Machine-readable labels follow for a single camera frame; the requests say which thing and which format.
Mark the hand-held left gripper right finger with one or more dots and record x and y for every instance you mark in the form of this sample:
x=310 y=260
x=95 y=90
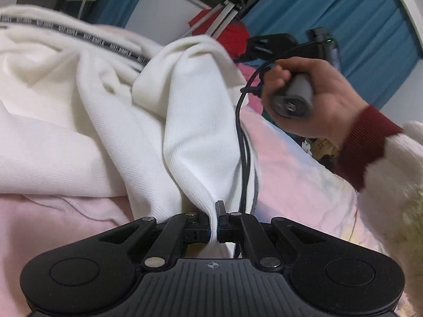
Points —
x=219 y=231

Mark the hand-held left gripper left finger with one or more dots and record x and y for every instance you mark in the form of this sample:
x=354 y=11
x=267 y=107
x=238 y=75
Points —
x=207 y=232

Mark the white garment with printed band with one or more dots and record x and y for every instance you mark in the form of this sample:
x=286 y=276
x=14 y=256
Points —
x=115 y=122

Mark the person's right hand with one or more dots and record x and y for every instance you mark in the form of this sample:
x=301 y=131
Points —
x=330 y=105

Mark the cardboard box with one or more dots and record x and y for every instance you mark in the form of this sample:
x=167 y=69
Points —
x=323 y=146

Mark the red garment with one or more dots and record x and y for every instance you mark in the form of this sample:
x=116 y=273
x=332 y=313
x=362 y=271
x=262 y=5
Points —
x=235 y=38

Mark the pastel bed sheet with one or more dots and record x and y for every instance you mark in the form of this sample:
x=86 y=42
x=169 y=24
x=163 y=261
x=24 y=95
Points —
x=290 y=178

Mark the blue curtain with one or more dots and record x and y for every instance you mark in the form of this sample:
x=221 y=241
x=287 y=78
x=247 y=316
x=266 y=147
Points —
x=122 y=3
x=363 y=23

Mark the silver tripod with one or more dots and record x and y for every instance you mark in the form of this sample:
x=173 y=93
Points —
x=228 y=10

